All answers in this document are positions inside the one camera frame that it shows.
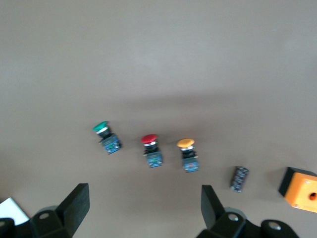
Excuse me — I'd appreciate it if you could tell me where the green mushroom push button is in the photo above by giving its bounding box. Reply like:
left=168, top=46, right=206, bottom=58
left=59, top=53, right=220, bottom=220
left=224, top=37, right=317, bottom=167
left=92, top=120, right=122, bottom=156

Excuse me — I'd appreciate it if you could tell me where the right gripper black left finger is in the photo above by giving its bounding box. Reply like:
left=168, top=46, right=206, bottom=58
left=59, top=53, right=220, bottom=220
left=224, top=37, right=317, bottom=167
left=29, top=182, right=90, bottom=238

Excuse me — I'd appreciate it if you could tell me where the orange button enclosure box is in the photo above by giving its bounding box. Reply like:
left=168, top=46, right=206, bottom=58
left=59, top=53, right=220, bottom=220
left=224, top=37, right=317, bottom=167
left=278, top=167, right=317, bottom=213

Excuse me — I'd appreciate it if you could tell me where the red mushroom push button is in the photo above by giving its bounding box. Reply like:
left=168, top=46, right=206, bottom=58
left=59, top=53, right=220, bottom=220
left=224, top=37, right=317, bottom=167
left=140, top=134, right=164, bottom=169

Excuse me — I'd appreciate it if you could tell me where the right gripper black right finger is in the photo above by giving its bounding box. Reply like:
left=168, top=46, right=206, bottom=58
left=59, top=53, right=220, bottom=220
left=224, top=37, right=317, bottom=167
left=198, top=184, right=247, bottom=238

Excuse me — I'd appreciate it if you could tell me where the yellow mushroom push button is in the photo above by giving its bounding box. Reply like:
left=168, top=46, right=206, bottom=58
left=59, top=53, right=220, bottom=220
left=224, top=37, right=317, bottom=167
left=176, top=138, right=200, bottom=174

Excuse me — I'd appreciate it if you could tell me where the small black connector block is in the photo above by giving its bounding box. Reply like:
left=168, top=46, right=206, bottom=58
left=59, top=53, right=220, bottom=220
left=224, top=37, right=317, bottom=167
left=230, top=165, right=250, bottom=193

